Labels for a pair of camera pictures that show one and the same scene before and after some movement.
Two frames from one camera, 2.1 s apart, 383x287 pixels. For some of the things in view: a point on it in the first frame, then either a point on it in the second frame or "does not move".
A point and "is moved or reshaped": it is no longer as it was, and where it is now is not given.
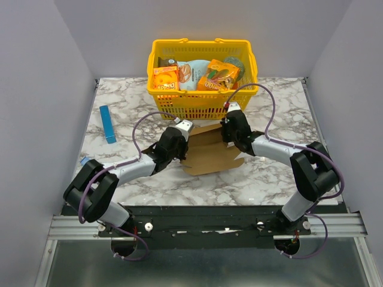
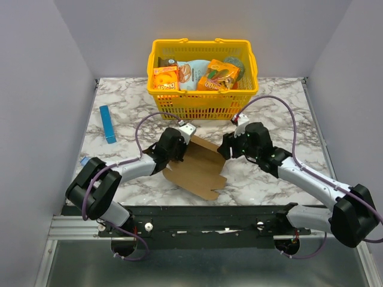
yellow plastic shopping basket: [201, 104] does not move
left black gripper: [182, 155] does not move
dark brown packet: [166, 61] does not move
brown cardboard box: [207, 151] is moved or reshaped
